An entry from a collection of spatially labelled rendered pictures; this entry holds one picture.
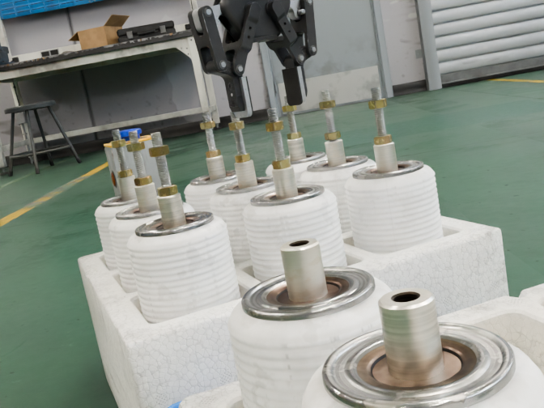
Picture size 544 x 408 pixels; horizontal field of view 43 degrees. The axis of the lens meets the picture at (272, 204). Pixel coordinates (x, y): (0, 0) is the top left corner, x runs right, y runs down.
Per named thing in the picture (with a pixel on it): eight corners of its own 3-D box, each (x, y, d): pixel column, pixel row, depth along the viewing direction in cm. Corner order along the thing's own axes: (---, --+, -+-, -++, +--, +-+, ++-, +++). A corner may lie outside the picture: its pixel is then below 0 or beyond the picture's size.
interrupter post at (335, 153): (329, 167, 85) (324, 141, 85) (347, 163, 85) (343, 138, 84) (327, 170, 83) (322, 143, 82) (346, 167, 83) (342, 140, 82)
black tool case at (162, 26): (122, 47, 525) (119, 33, 523) (177, 37, 529) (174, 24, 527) (118, 44, 492) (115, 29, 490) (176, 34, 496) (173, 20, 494)
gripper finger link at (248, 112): (232, 78, 66) (240, 116, 66) (227, 79, 65) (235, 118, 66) (247, 75, 64) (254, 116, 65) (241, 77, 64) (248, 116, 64)
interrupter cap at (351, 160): (310, 167, 88) (309, 161, 88) (368, 157, 87) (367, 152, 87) (303, 177, 81) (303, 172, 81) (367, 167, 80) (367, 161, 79)
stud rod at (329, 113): (340, 150, 83) (330, 89, 82) (333, 152, 83) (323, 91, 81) (336, 150, 84) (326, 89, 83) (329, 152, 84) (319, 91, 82)
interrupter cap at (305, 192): (261, 214, 65) (259, 206, 64) (244, 202, 72) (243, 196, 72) (335, 196, 66) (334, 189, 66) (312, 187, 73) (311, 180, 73)
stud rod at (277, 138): (282, 184, 68) (269, 109, 67) (278, 184, 69) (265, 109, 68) (291, 182, 68) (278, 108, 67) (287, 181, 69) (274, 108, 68)
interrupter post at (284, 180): (279, 203, 68) (274, 171, 67) (274, 200, 70) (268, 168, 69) (302, 198, 68) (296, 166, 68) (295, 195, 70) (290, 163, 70)
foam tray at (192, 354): (170, 533, 60) (125, 343, 57) (106, 379, 96) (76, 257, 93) (521, 389, 73) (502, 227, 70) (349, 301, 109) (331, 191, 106)
